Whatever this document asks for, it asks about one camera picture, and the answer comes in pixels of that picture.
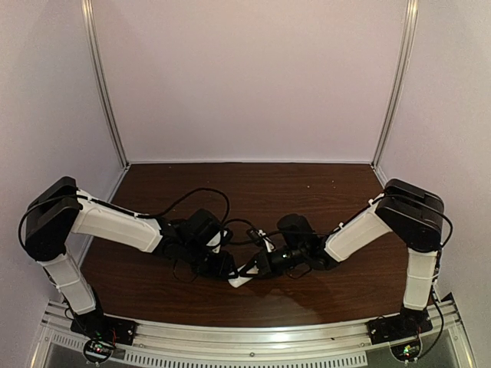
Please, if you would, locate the white remote control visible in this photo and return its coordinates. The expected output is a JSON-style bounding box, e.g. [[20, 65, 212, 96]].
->
[[228, 276, 252, 288]]

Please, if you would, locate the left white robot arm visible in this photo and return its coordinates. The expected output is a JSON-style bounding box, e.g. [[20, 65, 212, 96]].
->
[[18, 176, 239, 331]]

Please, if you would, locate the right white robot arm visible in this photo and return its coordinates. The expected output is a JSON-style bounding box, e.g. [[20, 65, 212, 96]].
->
[[230, 179, 446, 330]]

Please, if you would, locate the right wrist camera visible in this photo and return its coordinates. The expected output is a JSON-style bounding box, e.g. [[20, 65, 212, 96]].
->
[[246, 228, 275, 253]]

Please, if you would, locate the right black cable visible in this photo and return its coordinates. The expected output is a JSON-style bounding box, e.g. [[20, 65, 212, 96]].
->
[[222, 218, 346, 246]]

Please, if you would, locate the black cable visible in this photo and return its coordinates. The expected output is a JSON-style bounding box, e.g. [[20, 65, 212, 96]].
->
[[222, 218, 346, 246], [18, 186, 231, 250]]

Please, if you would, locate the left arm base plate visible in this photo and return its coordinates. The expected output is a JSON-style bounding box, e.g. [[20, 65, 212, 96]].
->
[[70, 314, 137, 346]]

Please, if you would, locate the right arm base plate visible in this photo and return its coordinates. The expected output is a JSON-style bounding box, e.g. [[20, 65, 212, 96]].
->
[[366, 311, 433, 345]]

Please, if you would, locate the aluminium front rail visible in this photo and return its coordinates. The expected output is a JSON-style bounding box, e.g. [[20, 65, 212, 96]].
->
[[28, 301, 476, 367]]

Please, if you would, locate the left black cable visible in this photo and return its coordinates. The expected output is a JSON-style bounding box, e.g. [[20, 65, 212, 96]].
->
[[18, 186, 231, 250]]

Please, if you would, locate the left aluminium frame post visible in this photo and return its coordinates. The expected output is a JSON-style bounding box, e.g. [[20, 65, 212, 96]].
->
[[81, 0, 130, 169]]

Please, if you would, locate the aluminium frame post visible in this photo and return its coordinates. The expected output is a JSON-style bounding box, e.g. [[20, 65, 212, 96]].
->
[[371, 0, 419, 170], [81, 0, 130, 169]]

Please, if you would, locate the right aluminium frame post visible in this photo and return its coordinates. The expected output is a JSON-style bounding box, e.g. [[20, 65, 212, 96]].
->
[[371, 0, 419, 170]]

